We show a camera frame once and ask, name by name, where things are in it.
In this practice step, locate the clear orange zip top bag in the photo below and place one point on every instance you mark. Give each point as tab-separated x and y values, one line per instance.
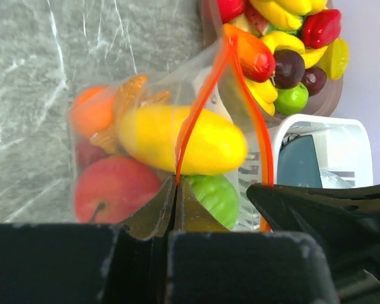
209	81

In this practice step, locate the teal plate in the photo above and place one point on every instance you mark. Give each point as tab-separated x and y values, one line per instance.
297	163

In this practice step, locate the dark purple plum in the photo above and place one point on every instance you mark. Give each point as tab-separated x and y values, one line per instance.
290	68

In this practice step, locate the white plastic dish basket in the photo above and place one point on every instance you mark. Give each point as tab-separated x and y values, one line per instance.
342	147

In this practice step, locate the clear brown fruit bowl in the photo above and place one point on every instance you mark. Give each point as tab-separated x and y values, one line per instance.
265	93

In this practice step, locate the green lime fruit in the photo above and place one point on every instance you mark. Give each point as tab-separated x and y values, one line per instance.
218	196

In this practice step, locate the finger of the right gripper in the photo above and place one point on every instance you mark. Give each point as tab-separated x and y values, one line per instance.
344	222

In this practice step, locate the tan ginger root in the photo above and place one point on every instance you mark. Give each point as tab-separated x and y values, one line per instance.
129	95

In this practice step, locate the lychee cluster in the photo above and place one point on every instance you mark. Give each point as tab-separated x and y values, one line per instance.
86	154

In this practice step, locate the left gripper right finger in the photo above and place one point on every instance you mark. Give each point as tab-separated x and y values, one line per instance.
208	265

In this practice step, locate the yellow star fruit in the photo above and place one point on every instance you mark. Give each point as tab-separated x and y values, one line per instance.
335	59

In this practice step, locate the red bell pepper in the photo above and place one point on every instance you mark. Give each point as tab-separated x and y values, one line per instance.
321	29

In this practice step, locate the white plate in basket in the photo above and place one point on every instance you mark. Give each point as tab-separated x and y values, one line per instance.
330	180

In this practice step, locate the red apple front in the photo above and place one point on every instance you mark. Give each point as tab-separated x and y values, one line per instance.
230	9

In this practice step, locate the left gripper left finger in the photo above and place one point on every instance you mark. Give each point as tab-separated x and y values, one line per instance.
88	263

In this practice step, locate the orange fruit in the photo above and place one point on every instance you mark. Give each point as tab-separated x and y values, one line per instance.
92	110

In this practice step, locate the red apple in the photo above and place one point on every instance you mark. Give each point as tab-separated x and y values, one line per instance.
112	189
230	9

